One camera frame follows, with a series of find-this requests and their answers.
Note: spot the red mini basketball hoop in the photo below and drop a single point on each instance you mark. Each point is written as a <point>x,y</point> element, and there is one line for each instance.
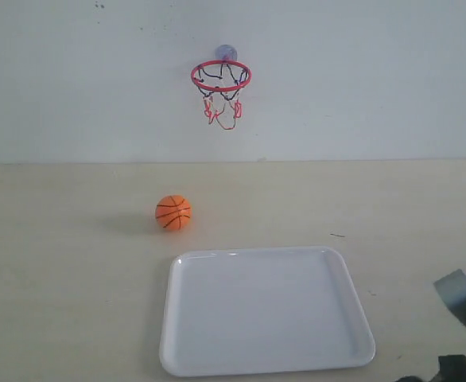
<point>220,83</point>

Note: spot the clear suction cup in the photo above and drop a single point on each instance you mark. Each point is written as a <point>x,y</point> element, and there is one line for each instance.
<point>226,53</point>

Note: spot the small orange toy basketball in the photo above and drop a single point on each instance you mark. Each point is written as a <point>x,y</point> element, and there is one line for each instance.
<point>173,213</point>

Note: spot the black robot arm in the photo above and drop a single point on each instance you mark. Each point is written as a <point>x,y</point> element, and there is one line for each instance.
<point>452,368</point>

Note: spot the white plastic tray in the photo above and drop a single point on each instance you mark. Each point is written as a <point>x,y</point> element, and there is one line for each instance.
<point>262,310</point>

